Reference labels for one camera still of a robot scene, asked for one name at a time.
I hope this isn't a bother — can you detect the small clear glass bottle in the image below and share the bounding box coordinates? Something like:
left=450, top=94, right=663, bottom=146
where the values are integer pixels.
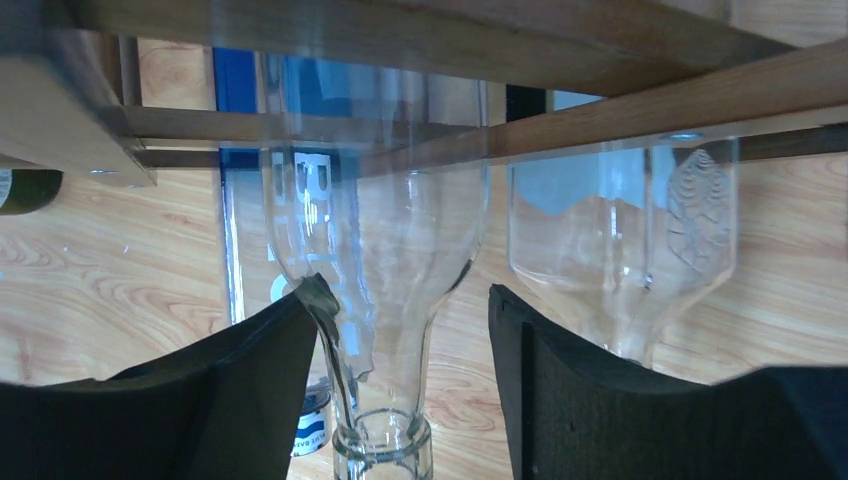
left=256, top=54, right=490, bottom=479

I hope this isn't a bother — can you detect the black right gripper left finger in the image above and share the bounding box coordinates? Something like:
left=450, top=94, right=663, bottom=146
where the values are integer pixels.
left=1, top=295, right=316, bottom=479

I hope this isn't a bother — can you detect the brown wooden wine rack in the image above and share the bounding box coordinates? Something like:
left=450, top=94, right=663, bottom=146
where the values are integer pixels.
left=1, top=1, right=847, bottom=187

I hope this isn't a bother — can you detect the tall clear glass bottle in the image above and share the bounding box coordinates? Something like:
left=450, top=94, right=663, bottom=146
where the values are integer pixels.
left=507, top=132, right=739, bottom=367

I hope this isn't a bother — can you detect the blue labelled clear bottle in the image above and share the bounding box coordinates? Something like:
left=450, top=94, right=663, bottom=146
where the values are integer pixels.
left=213, top=48, right=333, bottom=457

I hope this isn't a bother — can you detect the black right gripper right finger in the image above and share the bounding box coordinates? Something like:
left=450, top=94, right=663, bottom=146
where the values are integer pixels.
left=488, top=284, right=847, bottom=479

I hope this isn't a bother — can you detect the dark green wine bottle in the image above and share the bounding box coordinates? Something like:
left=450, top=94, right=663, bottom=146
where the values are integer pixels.
left=1, top=168, right=64, bottom=216

